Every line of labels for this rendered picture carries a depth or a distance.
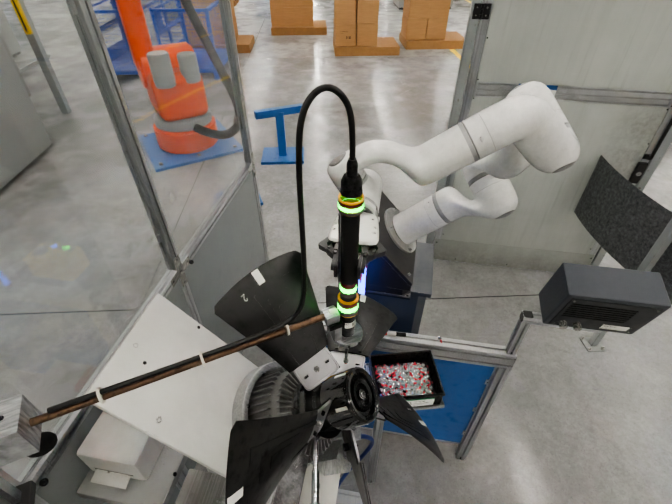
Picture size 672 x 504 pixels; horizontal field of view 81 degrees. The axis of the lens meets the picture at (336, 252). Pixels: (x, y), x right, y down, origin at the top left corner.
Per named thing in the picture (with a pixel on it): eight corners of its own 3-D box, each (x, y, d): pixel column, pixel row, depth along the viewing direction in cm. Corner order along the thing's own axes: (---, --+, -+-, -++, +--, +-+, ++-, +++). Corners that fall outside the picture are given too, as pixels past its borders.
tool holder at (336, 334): (331, 355, 84) (331, 326, 78) (318, 331, 89) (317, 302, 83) (368, 341, 87) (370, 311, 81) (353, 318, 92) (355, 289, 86)
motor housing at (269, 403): (295, 485, 97) (335, 479, 90) (224, 443, 87) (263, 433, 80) (314, 399, 114) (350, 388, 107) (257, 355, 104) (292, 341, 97)
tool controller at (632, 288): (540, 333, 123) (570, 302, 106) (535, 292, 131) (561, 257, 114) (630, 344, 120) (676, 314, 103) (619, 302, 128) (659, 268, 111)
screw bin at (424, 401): (375, 412, 126) (376, 400, 121) (367, 366, 138) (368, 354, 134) (442, 405, 127) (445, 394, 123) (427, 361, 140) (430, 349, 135)
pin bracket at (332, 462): (310, 463, 103) (336, 458, 98) (316, 443, 107) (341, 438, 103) (324, 476, 105) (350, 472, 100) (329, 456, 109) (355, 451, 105)
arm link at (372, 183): (364, 187, 85) (385, 218, 89) (370, 158, 95) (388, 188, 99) (332, 201, 89) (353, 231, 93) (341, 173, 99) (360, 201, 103)
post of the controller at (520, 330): (506, 354, 137) (524, 317, 124) (505, 347, 139) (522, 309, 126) (515, 355, 136) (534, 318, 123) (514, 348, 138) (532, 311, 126)
